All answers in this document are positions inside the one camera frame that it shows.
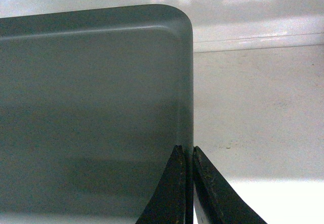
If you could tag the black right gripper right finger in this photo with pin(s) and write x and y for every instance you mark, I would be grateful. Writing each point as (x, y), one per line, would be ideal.
(215, 200)

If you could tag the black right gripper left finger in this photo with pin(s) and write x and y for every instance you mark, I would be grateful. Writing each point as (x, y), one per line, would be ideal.
(168, 203)

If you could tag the grey rectangular serving tray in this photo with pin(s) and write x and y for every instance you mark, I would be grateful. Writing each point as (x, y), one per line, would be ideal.
(93, 103)

